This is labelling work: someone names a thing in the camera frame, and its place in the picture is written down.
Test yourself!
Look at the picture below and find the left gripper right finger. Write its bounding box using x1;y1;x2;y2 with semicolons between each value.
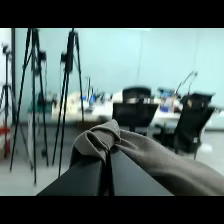
107;145;174;197

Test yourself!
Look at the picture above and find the white desk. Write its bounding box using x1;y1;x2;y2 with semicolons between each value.
27;90;224;129

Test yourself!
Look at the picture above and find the grey-brown garment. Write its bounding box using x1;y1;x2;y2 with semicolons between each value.
69;119;224;197

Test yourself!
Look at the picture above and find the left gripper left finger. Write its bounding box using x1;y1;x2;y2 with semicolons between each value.
37;146;109;197

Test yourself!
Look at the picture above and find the black tripod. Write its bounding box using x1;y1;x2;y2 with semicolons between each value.
0;43;17;160
51;28;86;178
9;27;50;186

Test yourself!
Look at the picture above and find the black office chair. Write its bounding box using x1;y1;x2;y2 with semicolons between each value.
153;92;216;160
111;85;160;137

